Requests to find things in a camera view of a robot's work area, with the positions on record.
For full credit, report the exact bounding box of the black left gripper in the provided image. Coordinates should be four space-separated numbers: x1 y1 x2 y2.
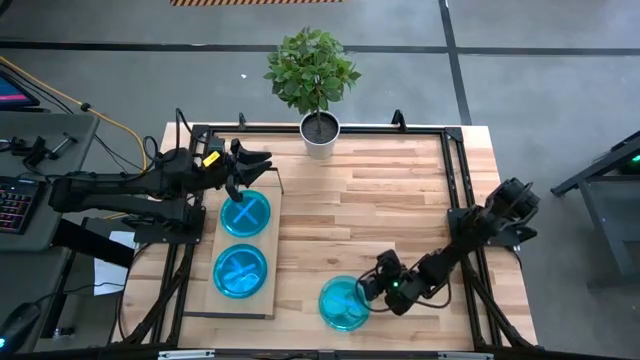
198 135 275 191

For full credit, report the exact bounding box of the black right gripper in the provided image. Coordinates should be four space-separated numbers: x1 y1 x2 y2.
355 271 427 317

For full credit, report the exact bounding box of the translucent blue plastic plate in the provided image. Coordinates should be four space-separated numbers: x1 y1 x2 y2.
219 189 272 239
318 275 373 333
220 189 272 238
212 243 269 300
213 243 268 299

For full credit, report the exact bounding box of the wooden shelf with black legs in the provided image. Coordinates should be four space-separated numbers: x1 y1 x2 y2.
182 169 286 321

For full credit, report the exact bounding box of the white plant pot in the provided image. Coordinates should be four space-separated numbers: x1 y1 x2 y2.
298 110 342 161

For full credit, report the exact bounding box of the green leafy plant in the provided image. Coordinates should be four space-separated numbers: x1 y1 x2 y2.
263 27 363 126

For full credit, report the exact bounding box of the silver aluminium extrusion piece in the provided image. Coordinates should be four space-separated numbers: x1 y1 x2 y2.
157 349 217 360
438 351 495 360

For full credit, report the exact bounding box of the grey desk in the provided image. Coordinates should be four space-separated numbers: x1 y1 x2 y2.
0 110 101 254

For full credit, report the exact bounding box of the black flat box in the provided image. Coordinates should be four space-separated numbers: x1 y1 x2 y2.
52 218 136 269

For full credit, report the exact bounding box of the white paper sheet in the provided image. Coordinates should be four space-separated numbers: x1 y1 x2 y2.
92 229 137 297

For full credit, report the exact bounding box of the black desk clamp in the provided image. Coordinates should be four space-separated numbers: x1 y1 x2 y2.
7 130 80 170

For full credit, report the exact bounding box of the backlit black keyboard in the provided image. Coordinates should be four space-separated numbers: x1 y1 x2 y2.
0 175 46 236

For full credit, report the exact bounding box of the dark computer monitor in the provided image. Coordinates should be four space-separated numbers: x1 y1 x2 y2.
0 68 42 110

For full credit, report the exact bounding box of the dark metal workstation table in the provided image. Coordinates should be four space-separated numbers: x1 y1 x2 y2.
549 128 640 279

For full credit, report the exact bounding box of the black computer mouse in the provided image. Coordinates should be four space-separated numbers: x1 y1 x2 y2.
0 301 43 354

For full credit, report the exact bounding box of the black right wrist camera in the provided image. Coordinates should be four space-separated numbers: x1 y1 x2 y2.
375 248 405 281

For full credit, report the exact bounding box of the black aluminium table frame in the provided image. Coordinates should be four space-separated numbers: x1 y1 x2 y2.
107 108 541 360

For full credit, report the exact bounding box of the yellow cable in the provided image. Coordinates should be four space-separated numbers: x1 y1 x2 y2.
0 54 149 174

